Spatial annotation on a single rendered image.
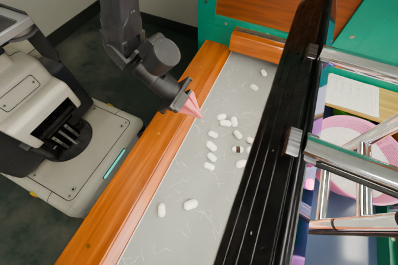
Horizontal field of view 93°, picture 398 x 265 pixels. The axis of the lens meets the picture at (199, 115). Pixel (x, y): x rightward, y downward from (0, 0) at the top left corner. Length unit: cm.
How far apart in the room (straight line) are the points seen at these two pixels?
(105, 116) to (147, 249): 92
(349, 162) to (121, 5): 38
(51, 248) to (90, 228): 96
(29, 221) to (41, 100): 100
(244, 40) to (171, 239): 66
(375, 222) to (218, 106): 48
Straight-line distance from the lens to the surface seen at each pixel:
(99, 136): 126
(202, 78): 71
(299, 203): 20
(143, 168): 56
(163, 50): 38
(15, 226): 168
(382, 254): 76
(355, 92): 84
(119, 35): 41
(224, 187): 56
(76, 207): 118
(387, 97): 90
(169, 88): 44
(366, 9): 75
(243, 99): 70
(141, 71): 44
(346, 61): 32
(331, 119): 75
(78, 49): 239
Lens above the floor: 129
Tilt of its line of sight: 59 degrees down
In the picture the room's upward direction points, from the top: straight up
